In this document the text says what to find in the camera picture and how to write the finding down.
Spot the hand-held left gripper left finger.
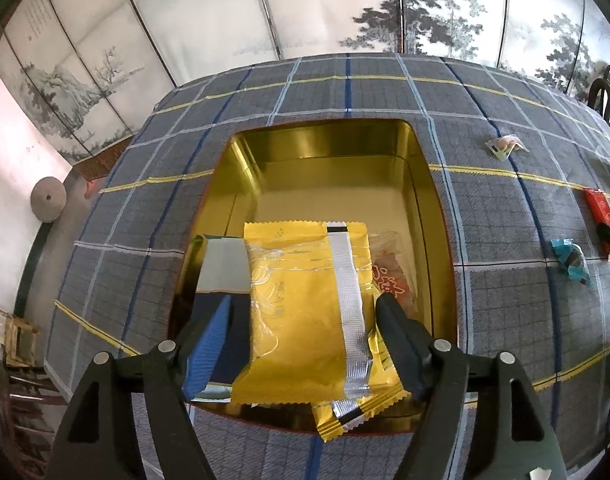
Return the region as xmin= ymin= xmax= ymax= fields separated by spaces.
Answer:
xmin=45 ymin=294 xmax=234 ymax=480

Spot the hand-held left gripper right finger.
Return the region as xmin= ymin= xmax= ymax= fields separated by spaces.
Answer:
xmin=377 ymin=294 xmax=568 ymax=480

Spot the red snack packet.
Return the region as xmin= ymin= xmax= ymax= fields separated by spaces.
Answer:
xmin=584 ymin=187 xmax=610 ymax=261

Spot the clear pink orange snack packet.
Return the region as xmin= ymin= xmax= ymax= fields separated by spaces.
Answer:
xmin=367 ymin=230 xmax=420 ymax=321

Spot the dark blue snack packet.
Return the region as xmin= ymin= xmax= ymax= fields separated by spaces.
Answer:
xmin=182 ymin=234 xmax=252 ymax=405

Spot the yellow foil snack packet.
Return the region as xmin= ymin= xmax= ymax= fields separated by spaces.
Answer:
xmin=232 ymin=219 xmax=406 ymax=406
xmin=311 ymin=350 xmax=420 ymax=443

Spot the red tin box gold interior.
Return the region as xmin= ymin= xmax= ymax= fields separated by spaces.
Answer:
xmin=167 ymin=117 xmax=460 ymax=436

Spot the light blue candy wrapper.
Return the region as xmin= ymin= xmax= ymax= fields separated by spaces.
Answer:
xmin=551 ymin=238 xmax=592 ymax=287

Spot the grey plaid tablecloth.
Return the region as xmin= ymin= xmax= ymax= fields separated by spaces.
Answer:
xmin=45 ymin=52 xmax=610 ymax=480

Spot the dark wooden chair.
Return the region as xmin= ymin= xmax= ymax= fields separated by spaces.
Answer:
xmin=587 ymin=65 xmax=610 ymax=138

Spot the small pale snack packet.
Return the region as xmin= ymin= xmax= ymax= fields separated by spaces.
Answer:
xmin=486 ymin=134 xmax=530 ymax=157

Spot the wooden rack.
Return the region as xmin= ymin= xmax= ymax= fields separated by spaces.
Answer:
xmin=0 ymin=300 xmax=68 ymax=480

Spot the round wooden disc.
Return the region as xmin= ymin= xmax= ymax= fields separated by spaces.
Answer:
xmin=31 ymin=176 xmax=66 ymax=222

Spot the painted folding screen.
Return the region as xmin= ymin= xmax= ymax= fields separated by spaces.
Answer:
xmin=0 ymin=0 xmax=610 ymax=166

